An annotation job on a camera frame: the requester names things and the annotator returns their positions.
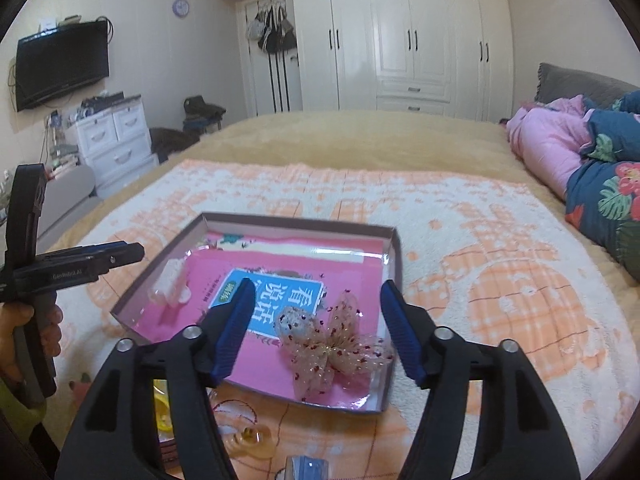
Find white hair clip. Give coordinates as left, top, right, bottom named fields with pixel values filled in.
left=148, top=258, right=191, bottom=309

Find sheer polka dot bow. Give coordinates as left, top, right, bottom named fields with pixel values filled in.
left=273, top=290, right=395, bottom=402

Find yellow hoop earrings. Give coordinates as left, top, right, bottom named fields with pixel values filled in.
left=153, top=379, right=172, bottom=437

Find person's left hand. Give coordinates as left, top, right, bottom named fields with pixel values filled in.
left=0, top=304, right=63, bottom=388

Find amber translucent hair clip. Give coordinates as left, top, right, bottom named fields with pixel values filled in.
left=222, top=424, right=277, bottom=460

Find white drawer cabinet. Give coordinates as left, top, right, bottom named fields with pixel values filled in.
left=65, top=96, right=160, bottom=200

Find orange white patterned blanket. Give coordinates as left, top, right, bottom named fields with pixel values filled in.
left=47, top=159, right=639, bottom=479

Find dark clothes pile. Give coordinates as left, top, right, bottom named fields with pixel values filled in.
left=150, top=128, right=200, bottom=164

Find brown cardboard tray box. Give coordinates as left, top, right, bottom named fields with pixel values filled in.
left=111, top=212, right=401, bottom=401

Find clothes on stool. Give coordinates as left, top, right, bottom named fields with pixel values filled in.
left=183, top=96, right=226, bottom=136

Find blue floral quilt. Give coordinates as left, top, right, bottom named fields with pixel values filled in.
left=565, top=91, right=640, bottom=278

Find beige bed cover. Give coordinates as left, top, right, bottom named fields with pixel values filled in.
left=44, top=109, right=640, bottom=291

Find white door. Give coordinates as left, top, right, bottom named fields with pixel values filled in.
left=236, top=0, right=303, bottom=118

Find hanging bags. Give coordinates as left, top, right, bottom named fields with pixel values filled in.
left=245, top=4, right=297, bottom=54

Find grey headboard cushion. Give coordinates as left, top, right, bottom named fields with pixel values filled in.
left=535, top=63, right=638, bottom=108

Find white wardrobe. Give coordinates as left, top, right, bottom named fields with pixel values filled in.
left=211, top=0, right=516, bottom=123

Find black wall television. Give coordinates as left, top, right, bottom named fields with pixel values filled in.
left=14, top=21, right=110, bottom=112

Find blue wall clock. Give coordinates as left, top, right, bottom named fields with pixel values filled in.
left=171, top=0, right=190, bottom=18

